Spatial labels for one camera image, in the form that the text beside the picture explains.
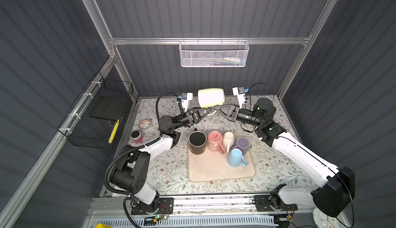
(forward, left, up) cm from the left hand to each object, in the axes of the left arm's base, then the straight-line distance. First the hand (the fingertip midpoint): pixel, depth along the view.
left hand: (211, 112), depth 65 cm
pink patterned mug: (-1, -3, -26) cm, 27 cm away
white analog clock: (-38, -48, -33) cm, 69 cm away
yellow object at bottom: (-34, +48, -30) cm, 66 cm away
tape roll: (+22, +42, -36) cm, 59 cm away
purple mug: (-1, -20, -28) cm, 34 cm away
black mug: (0, +7, -26) cm, 27 cm away
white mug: (+1, -11, -27) cm, 29 cm away
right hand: (0, -2, +1) cm, 2 cm away
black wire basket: (+5, +57, -9) cm, 58 cm away
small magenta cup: (+10, +44, -31) cm, 55 cm away
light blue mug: (-10, -13, -26) cm, 31 cm away
